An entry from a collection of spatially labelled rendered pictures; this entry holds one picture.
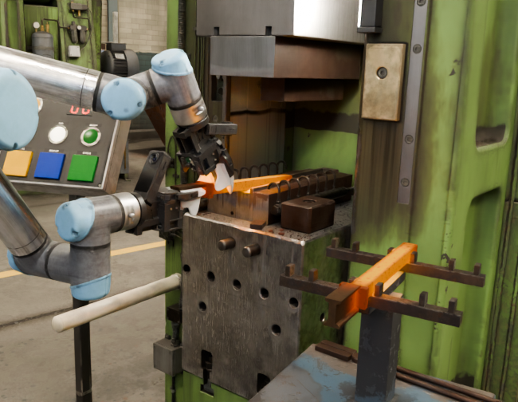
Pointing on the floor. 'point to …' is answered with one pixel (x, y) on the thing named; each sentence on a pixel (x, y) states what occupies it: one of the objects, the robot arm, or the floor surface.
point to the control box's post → (81, 347)
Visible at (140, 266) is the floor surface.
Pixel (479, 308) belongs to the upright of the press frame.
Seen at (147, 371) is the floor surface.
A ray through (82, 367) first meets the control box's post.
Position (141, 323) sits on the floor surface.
